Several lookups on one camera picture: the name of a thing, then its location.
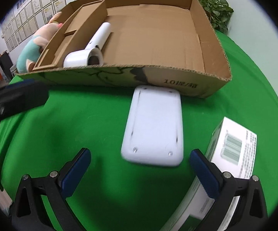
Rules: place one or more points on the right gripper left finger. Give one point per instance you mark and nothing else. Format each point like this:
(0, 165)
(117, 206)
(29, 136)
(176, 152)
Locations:
(28, 211)

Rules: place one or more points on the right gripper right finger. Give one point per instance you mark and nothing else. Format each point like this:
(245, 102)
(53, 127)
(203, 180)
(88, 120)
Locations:
(251, 211)

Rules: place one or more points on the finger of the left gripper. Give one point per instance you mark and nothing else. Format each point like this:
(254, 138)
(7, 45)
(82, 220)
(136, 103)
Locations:
(18, 102)
(19, 86)

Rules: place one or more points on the pink pig plush toy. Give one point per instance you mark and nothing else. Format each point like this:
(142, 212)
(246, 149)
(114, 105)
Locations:
(33, 49)

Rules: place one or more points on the white green printed carton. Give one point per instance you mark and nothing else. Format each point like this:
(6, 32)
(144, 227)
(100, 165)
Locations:
(232, 149)

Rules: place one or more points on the narrow cardboard box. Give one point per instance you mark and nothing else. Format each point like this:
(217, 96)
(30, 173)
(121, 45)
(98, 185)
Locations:
(80, 22)

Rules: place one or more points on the white handheld lint remover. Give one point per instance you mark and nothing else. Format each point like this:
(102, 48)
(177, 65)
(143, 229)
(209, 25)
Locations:
(91, 54)

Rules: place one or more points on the white plastic device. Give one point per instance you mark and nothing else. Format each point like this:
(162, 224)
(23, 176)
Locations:
(154, 129)

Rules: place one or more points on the black cabinet in background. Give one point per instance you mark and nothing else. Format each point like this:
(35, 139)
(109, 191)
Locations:
(6, 64)

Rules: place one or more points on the green tablecloth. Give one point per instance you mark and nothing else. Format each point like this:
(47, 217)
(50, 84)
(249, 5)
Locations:
(115, 194)

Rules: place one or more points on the large shallow cardboard tray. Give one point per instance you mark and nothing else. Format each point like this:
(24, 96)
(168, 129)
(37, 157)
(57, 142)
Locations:
(166, 43)

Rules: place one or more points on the right potted green plant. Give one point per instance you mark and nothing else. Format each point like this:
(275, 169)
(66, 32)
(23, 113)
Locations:
(219, 14)

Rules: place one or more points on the framed certificates on wall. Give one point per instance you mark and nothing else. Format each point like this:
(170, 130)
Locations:
(26, 18)

